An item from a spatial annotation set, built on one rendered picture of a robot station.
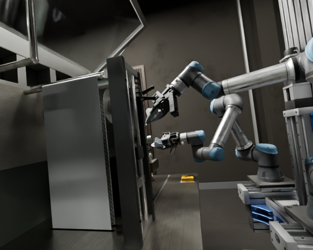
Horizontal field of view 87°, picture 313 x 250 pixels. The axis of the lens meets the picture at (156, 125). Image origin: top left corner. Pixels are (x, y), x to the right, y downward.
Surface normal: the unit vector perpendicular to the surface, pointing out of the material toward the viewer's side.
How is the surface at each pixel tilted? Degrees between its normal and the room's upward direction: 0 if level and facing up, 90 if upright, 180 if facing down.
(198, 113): 90
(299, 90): 90
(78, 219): 90
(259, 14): 90
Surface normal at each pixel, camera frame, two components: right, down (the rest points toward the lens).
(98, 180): -0.23, -0.02
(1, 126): 0.97, -0.11
